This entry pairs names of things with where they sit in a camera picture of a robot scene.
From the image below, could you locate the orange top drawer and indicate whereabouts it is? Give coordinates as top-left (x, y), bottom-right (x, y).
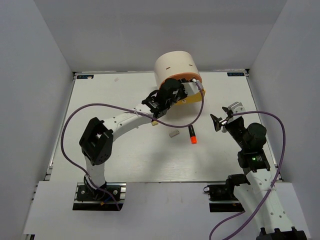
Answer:
top-left (161, 72), bottom-right (203, 85)

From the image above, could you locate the yellow drawer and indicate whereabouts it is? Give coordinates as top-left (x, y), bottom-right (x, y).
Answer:
top-left (175, 89), bottom-right (206, 106)

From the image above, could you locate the orange highlighter marker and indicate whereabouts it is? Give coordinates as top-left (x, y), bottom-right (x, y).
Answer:
top-left (188, 125), bottom-right (198, 145)

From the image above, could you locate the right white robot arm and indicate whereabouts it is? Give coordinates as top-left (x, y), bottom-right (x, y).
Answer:
top-left (210, 102), bottom-right (307, 240)

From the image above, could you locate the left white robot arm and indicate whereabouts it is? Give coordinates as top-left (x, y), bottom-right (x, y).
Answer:
top-left (79, 78), bottom-right (199, 200)

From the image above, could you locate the cream cylindrical drawer organizer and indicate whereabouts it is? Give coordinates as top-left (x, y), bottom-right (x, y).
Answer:
top-left (154, 51), bottom-right (200, 88)

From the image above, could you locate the right blue table label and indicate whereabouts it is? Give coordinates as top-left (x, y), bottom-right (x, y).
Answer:
top-left (227, 72), bottom-right (245, 77)

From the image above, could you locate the blue table label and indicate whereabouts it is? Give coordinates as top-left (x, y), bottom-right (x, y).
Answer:
top-left (227, 72), bottom-right (245, 77)
top-left (76, 74), bottom-right (94, 80)

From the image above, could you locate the small tan eraser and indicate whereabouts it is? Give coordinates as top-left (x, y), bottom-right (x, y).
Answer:
top-left (151, 121), bottom-right (159, 126)

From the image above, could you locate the grey white eraser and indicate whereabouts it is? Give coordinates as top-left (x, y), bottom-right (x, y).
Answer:
top-left (168, 129), bottom-right (180, 138)

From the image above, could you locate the left blue table label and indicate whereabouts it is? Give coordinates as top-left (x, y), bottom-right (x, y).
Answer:
top-left (76, 74), bottom-right (94, 80)

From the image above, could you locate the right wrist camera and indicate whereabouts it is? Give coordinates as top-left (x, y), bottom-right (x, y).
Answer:
top-left (227, 101), bottom-right (246, 114)

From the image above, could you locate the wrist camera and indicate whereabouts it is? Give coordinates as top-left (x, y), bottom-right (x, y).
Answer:
top-left (227, 101), bottom-right (246, 114)
top-left (182, 78), bottom-right (203, 97)

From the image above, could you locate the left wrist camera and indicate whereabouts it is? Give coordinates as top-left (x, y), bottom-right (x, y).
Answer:
top-left (182, 78), bottom-right (203, 97)

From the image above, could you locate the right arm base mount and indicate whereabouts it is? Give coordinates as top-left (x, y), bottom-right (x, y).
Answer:
top-left (203, 174), bottom-right (249, 213)

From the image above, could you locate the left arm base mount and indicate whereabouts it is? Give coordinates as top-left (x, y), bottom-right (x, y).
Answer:
top-left (72, 182), bottom-right (127, 212)

